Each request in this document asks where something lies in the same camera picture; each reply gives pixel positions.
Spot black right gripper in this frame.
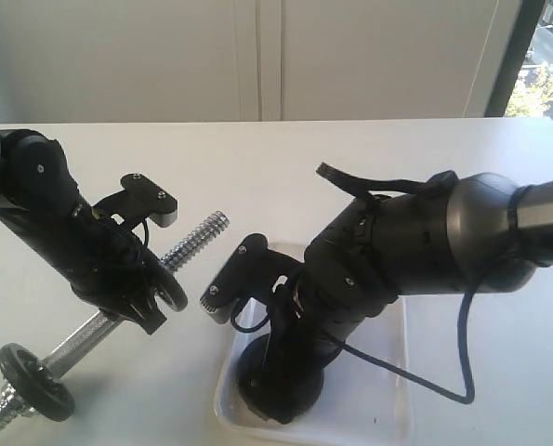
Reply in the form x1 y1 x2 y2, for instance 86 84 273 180
236 198 397 424

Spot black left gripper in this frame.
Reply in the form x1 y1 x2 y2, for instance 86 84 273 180
38 199 171 335

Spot black weight plate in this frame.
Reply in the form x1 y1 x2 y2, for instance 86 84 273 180
0 343 75 422
235 334 324 425
152 260 188 312

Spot chrome threaded dumbbell bar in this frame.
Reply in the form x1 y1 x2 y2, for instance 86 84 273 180
0 210 231 442

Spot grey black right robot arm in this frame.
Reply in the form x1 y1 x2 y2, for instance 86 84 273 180
236 172 553 424

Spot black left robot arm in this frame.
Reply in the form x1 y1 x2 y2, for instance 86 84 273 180
0 129 188 335

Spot white rectangular plastic tray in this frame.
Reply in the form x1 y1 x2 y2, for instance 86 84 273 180
213 299 412 445

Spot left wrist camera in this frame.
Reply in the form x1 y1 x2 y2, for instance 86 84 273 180
94 173 178 230

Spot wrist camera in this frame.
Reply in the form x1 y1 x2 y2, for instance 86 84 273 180
200 233 301 324
94 173 178 230

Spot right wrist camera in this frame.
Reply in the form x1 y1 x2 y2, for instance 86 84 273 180
200 233 301 324

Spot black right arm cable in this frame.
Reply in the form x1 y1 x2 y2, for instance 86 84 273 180
231 162 523 405

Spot black window frame post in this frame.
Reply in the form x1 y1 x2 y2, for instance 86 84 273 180
483 0 546 118

